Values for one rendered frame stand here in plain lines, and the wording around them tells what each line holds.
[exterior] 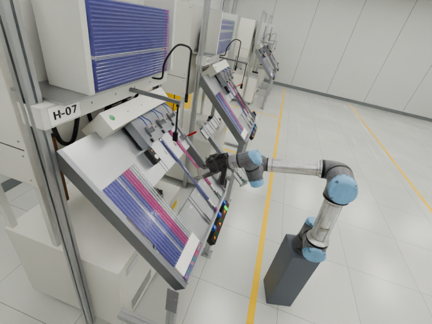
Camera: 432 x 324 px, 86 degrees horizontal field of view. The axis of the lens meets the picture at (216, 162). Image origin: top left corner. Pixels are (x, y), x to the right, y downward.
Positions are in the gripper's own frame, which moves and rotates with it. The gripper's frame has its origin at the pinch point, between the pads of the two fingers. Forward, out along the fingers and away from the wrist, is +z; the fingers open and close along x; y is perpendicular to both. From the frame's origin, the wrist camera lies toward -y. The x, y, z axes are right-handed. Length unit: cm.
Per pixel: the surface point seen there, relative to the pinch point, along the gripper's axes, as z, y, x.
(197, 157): 8.1, 1.0, -19.0
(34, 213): 83, 13, 36
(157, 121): 8.7, 32.9, 1.1
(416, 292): -113, -180, -58
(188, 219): 3.3, -13.7, 21.7
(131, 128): 11.8, 36.4, 16.9
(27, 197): 185, 3, -12
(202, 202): 2.7, -16.2, 4.9
